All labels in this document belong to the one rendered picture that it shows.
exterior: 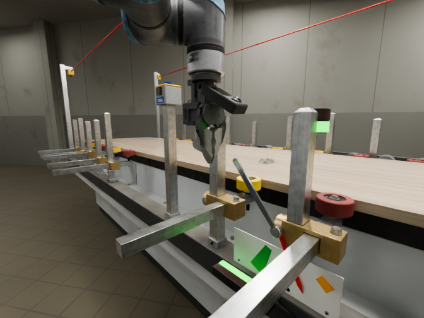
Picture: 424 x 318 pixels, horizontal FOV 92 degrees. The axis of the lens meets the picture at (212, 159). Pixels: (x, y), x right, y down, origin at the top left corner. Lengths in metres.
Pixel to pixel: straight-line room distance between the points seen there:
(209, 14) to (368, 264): 0.72
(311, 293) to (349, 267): 0.23
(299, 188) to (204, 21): 0.40
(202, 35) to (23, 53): 6.80
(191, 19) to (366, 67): 4.47
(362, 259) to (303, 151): 0.38
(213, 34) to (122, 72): 4.84
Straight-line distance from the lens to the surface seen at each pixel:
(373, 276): 0.74
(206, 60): 0.49
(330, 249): 0.47
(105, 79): 5.54
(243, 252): 0.60
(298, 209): 0.47
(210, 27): 0.52
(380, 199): 0.64
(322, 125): 0.48
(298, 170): 0.45
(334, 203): 0.54
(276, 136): 4.33
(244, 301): 0.31
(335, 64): 4.68
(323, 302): 0.54
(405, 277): 0.72
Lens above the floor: 1.08
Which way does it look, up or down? 10 degrees down
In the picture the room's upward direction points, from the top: straight up
